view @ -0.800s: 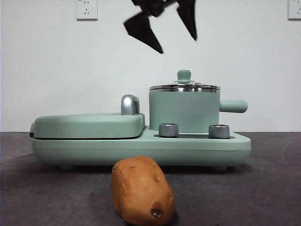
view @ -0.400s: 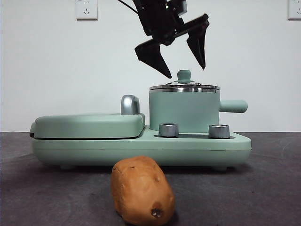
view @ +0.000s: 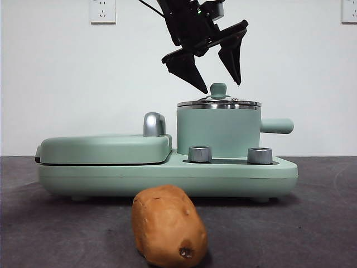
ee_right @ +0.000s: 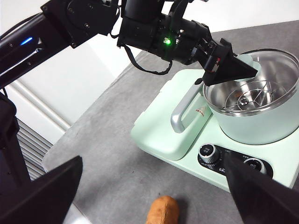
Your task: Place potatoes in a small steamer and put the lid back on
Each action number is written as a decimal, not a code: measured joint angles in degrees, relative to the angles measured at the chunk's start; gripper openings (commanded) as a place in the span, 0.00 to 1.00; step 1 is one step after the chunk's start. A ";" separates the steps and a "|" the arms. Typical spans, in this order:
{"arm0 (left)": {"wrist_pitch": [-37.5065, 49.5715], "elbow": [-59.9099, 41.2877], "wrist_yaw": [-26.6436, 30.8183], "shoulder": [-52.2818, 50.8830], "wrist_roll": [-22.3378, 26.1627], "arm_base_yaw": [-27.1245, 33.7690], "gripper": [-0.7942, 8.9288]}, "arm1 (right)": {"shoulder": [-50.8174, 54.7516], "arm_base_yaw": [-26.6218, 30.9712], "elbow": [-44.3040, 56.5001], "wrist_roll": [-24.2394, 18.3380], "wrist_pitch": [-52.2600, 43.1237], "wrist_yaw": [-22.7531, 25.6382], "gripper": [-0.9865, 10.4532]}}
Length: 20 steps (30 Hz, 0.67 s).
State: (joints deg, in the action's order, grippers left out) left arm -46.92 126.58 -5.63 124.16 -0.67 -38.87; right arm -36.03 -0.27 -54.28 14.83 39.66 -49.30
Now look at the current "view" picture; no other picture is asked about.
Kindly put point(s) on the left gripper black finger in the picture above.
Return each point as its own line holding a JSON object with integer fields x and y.
{"x": 187, "y": 71}
{"x": 232, "y": 58}

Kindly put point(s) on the glass pot lid green knob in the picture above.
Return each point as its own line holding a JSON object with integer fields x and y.
{"x": 219, "y": 90}

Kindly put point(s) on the silver control knob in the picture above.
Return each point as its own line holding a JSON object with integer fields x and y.
{"x": 199, "y": 154}
{"x": 260, "y": 155}

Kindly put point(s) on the left wrist grey camera box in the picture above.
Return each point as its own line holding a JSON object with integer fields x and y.
{"x": 220, "y": 9}

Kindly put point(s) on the white wall socket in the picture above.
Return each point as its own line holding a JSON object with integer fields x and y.
{"x": 349, "y": 12}
{"x": 102, "y": 12}

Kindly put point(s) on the brown potato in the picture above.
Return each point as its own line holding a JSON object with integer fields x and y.
{"x": 167, "y": 226}

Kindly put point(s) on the mint green steamer pot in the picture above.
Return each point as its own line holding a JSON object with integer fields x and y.
{"x": 217, "y": 131}

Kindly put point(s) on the mint green griddle cover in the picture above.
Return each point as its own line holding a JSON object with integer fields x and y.
{"x": 97, "y": 150}

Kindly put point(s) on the mint green breakfast machine base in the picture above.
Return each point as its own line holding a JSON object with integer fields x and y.
{"x": 237, "y": 181}

